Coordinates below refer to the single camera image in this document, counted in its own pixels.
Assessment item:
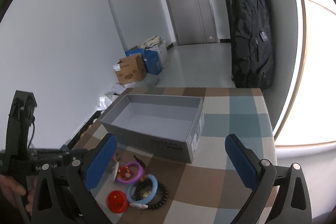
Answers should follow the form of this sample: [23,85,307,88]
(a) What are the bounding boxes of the white round pin badge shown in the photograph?
[112,161,120,182]

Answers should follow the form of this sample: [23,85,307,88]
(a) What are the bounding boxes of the red round badge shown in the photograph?
[106,190,128,214]

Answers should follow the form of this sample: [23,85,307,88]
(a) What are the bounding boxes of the purple plastic bracelet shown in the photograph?
[115,160,146,185]

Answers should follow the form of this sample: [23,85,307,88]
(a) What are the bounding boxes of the light blue plastic bracelet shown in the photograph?
[126,174,159,205]

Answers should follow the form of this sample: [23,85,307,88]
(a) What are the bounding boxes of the black beaded bracelet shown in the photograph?
[131,178,169,210]

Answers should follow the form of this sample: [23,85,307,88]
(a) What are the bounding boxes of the red flower keychain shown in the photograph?
[117,166,134,180]

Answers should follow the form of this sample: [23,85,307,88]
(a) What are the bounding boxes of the person's left hand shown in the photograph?
[1,174,35,214]

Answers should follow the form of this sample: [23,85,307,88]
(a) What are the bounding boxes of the checkered brown blue tablecloth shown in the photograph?
[72,86,278,224]

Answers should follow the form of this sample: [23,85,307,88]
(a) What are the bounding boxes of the white plastic bag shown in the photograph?
[96,83,135,111]

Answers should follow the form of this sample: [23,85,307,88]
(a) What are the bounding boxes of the grey rectangular storage box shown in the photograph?
[101,94,205,164]

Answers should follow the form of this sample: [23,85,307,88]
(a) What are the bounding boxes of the black backpack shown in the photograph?
[231,0,274,90]

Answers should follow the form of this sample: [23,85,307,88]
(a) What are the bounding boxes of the brown cardboard box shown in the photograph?
[113,54,146,84]

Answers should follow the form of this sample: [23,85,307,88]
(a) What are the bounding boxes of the blue cardboard box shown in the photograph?
[125,48,162,76]

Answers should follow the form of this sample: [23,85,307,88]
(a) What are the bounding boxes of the beige canvas tote bag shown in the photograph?
[140,36,168,68]

